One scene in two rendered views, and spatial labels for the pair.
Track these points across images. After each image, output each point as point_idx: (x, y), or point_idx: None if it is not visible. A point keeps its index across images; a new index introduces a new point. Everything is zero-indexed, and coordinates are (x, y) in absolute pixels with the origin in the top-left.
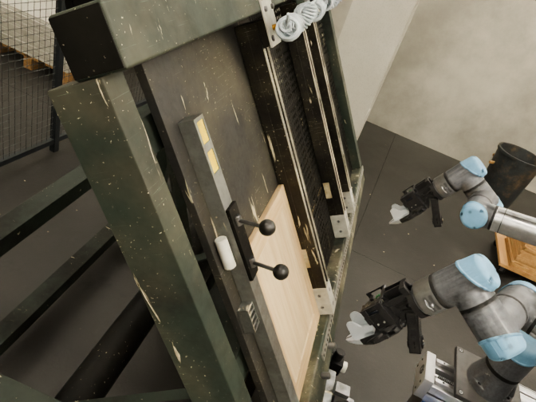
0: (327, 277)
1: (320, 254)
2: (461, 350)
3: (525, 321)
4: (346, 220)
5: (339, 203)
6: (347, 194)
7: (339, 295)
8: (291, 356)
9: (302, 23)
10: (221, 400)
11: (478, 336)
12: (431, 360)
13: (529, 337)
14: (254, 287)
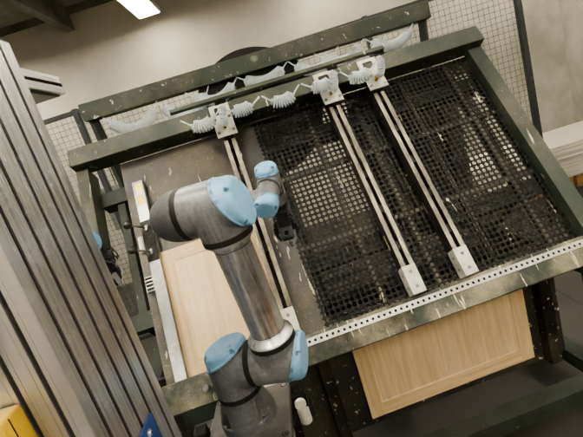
0: (287, 303)
1: (278, 280)
2: (283, 384)
3: None
4: (408, 275)
5: (395, 255)
6: (452, 252)
7: (344, 342)
8: (202, 337)
9: (206, 120)
10: None
11: None
12: (266, 386)
13: (225, 342)
14: (153, 267)
